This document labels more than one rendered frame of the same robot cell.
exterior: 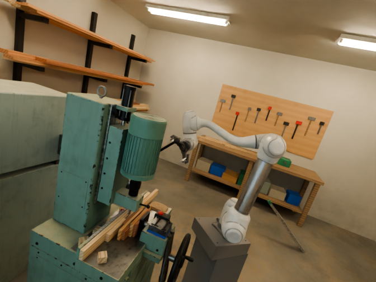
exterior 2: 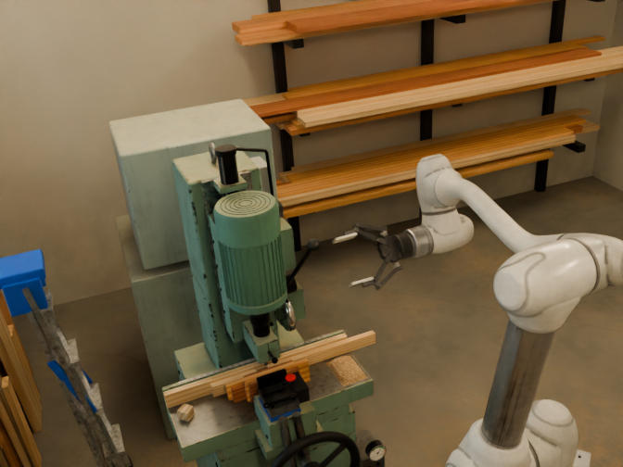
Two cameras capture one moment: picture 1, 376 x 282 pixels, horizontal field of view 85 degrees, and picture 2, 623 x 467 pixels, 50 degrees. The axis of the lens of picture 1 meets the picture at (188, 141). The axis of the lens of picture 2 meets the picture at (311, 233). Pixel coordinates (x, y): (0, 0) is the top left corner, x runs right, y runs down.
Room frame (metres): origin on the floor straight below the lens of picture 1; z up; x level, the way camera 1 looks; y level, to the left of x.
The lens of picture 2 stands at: (0.20, -1.22, 2.27)
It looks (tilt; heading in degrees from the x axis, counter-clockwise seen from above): 28 degrees down; 55
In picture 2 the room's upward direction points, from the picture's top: 4 degrees counter-clockwise
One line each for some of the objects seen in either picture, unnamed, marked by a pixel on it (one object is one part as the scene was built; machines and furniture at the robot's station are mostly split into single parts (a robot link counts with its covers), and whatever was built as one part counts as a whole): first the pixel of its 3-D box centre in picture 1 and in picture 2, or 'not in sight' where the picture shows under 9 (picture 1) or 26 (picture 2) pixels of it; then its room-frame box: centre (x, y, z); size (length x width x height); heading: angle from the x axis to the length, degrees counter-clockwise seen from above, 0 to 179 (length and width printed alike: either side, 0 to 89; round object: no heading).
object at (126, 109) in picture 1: (126, 103); (228, 175); (1.02, 0.35, 1.53); 0.08 x 0.08 x 0.17; 77
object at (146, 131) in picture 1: (143, 146); (251, 252); (0.99, 0.21, 1.35); 0.18 x 0.18 x 0.31
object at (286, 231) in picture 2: not in sight; (278, 245); (1.19, 0.38, 1.22); 0.09 x 0.08 x 0.15; 77
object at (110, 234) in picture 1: (137, 210); (296, 362); (1.09, 0.19, 0.92); 0.55 x 0.02 x 0.04; 167
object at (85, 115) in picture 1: (90, 161); (228, 264); (1.05, 0.49, 1.16); 0.22 x 0.22 x 0.72; 77
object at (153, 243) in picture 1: (157, 235); (285, 414); (0.93, 0.03, 0.91); 0.15 x 0.14 x 0.09; 167
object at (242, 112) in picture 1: (266, 120); not in sight; (3.98, -1.33, 1.50); 2.00 x 0.04 x 0.90; 74
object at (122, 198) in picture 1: (128, 200); (261, 341); (1.00, 0.23, 1.03); 0.14 x 0.07 x 0.09; 77
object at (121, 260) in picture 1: (141, 235); (275, 408); (0.95, 0.11, 0.87); 0.61 x 0.30 x 0.06; 167
